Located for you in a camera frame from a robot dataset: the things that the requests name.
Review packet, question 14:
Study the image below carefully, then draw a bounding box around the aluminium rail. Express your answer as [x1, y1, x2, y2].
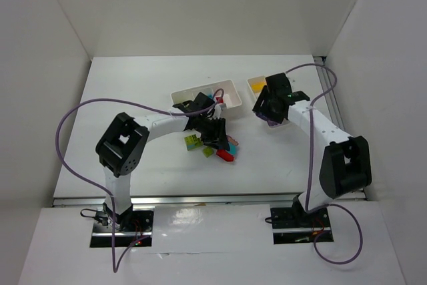
[51, 192, 368, 208]

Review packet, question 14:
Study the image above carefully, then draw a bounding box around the yellow lego brick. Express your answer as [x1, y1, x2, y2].
[250, 81, 266, 93]

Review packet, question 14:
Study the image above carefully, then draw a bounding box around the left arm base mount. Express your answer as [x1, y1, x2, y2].
[80, 208, 154, 248]

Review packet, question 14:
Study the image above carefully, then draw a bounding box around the small green square lego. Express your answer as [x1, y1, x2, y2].
[202, 147, 215, 158]

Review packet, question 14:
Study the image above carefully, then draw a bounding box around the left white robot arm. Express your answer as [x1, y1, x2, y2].
[95, 93, 230, 230]

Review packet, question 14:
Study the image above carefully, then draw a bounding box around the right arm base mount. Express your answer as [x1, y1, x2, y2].
[264, 207, 334, 245]

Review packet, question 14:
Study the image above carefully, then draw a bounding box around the red lego cluster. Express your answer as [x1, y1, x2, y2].
[216, 150, 236, 162]

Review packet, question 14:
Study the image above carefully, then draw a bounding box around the green and teal lego stack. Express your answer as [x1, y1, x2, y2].
[184, 134, 203, 151]

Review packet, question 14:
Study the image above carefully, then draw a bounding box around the wide white divided tray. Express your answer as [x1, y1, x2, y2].
[171, 79, 242, 117]

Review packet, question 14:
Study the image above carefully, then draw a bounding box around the purple cable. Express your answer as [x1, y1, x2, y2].
[285, 63, 364, 266]
[55, 88, 225, 273]

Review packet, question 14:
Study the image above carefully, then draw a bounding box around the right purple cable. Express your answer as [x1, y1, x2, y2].
[285, 63, 364, 266]

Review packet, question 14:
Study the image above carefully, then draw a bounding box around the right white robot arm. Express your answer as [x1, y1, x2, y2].
[253, 73, 372, 216]

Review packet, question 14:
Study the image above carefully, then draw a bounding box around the teal rounded lego brick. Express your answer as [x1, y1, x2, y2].
[228, 144, 238, 157]

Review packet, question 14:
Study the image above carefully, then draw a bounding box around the purple lego brick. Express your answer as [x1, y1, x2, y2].
[260, 115, 283, 128]

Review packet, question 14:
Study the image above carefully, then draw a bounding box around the narrow white divided tray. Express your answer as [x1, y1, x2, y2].
[247, 74, 292, 129]

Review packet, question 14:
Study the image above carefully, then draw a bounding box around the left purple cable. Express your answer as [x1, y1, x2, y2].
[55, 88, 225, 273]

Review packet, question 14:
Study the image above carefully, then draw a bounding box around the purple flower lego piece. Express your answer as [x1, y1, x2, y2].
[228, 136, 238, 146]

